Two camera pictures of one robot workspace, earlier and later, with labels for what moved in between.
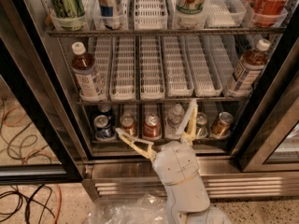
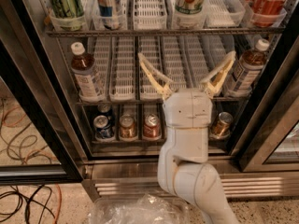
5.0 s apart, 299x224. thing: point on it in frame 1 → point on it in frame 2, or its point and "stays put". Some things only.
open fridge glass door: (37, 144) stays put
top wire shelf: (163, 33) stays put
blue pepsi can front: (104, 129) stays put
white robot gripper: (175, 164) → (187, 110)
